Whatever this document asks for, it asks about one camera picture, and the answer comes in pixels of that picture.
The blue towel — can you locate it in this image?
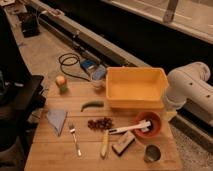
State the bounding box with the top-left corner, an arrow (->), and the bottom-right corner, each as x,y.
46,109 -> 67,136

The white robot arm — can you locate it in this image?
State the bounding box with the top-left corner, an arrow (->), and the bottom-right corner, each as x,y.
162,62 -> 213,127

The metal cup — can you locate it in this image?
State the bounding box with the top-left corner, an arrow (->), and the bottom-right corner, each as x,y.
144,145 -> 161,163

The yellow plastic bin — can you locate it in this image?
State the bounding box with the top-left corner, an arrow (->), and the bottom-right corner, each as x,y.
106,67 -> 168,109

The blue box device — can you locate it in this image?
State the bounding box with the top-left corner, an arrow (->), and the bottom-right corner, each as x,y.
80,59 -> 97,75

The pile of dark grapes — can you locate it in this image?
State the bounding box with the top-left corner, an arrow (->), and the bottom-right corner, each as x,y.
87,117 -> 113,131

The apple on green stand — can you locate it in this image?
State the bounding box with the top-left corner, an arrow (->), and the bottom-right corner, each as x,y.
55,75 -> 68,93

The metal fork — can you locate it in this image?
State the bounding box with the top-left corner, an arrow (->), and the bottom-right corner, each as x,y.
68,123 -> 82,157

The red clay bowl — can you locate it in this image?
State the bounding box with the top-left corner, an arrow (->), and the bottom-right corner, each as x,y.
134,111 -> 162,139

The wooden cutting board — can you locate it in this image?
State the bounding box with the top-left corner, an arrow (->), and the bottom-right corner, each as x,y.
24,82 -> 182,171

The wooden block brush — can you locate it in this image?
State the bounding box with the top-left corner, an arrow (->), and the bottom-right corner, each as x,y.
112,131 -> 135,156

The black box device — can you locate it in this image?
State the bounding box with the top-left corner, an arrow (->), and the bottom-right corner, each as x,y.
21,13 -> 40,38

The black coiled cable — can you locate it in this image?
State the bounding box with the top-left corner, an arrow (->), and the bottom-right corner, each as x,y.
58,52 -> 92,83

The metal rail beam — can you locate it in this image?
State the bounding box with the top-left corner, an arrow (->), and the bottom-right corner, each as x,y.
29,0 -> 213,136

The white handled utensil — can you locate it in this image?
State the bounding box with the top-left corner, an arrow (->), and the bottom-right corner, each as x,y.
109,120 -> 151,134

